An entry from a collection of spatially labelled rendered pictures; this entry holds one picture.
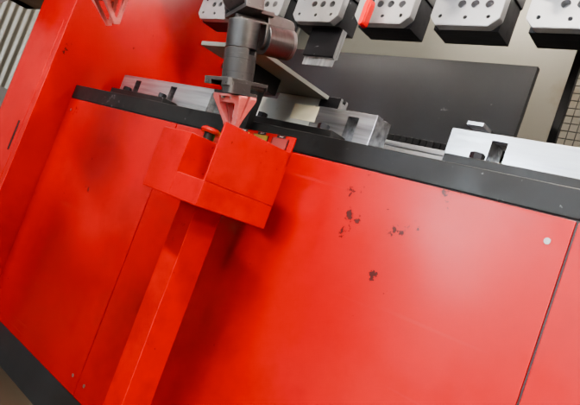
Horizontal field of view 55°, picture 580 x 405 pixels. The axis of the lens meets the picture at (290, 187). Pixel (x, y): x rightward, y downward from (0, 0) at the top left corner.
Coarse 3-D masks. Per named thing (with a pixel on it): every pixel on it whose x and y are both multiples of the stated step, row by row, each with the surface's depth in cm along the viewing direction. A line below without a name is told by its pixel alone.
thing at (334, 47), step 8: (312, 32) 141; (320, 32) 139; (328, 32) 138; (336, 32) 136; (344, 32) 136; (312, 40) 140; (320, 40) 138; (328, 40) 137; (336, 40) 135; (312, 48) 139; (320, 48) 138; (328, 48) 136; (336, 48) 135; (312, 56) 139; (320, 56) 137; (328, 56) 135; (336, 56) 135; (304, 64) 141; (312, 64) 139; (320, 64) 137; (328, 64) 136
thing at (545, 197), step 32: (96, 96) 172; (128, 96) 160; (256, 128) 123; (352, 160) 105; (384, 160) 100; (416, 160) 96; (480, 192) 88; (512, 192) 85; (544, 192) 82; (576, 192) 79
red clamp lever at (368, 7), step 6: (366, 0) 123; (372, 0) 123; (366, 6) 123; (372, 6) 123; (366, 12) 122; (372, 12) 123; (360, 18) 123; (366, 18) 122; (360, 24) 123; (366, 24) 123
